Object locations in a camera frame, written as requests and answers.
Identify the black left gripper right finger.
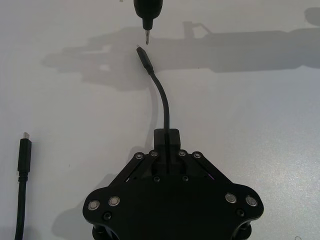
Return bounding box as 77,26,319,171
165,128,258,212

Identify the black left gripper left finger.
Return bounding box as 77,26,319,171
87,128,168,213

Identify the black cable with slim plug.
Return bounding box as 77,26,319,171
136,44,172,176

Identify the black tool with metal bit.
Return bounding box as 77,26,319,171
132,0,165,46

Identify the black cable with silver-tipped plug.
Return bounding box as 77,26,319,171
13,131,33,240

